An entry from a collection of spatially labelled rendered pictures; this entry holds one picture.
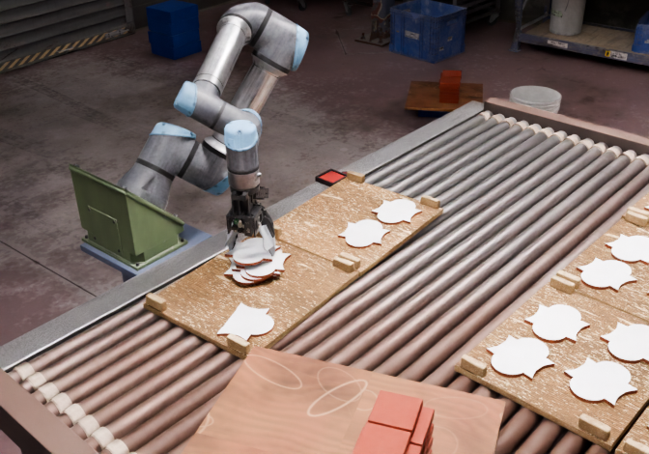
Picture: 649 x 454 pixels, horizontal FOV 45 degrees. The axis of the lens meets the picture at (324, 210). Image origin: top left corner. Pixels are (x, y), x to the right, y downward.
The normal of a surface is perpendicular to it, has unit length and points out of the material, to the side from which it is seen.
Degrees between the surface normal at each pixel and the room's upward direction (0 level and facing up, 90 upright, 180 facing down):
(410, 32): 90
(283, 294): 0
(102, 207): 90
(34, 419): 0
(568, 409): 0
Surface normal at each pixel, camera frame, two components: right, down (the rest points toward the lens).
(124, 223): -0.64, 0.39
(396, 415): -0.02, -0.87
